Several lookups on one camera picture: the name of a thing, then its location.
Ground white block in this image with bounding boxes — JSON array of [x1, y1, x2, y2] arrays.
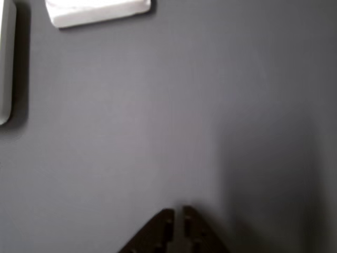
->
[[44, 0, 152, 29]]

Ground grey desk mat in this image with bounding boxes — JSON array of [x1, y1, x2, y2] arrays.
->
[[0, 0, 337, 253]]

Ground white control device with knobs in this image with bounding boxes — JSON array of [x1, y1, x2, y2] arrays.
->
[[0, 0, 17, 126]]

